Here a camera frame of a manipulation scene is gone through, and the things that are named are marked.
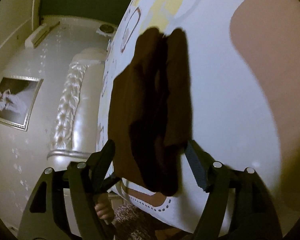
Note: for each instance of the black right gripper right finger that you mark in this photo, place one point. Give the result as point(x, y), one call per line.
point(238, 205)

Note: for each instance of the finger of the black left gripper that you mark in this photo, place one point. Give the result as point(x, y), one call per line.
point(109, 182)

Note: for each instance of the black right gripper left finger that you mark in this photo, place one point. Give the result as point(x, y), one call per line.
point(45, 215)

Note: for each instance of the brown plaid sweater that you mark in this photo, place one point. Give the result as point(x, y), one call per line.
point(150, 113)

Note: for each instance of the leopard print fuzzy clothing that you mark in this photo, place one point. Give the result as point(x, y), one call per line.
point(131, 222)

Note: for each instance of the person's left hand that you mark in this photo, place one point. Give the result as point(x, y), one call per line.
point(103, 208)

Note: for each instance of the cream tufted leather headboard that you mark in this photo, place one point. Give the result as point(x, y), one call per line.
point(74, 135)

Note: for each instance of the white patterned bed quilt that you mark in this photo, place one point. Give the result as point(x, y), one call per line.
point(244, 59)

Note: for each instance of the framed wedding photo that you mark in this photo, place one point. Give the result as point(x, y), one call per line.
point(17, 98)

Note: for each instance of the white wall air conditioner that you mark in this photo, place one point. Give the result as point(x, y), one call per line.
point(39, 35)

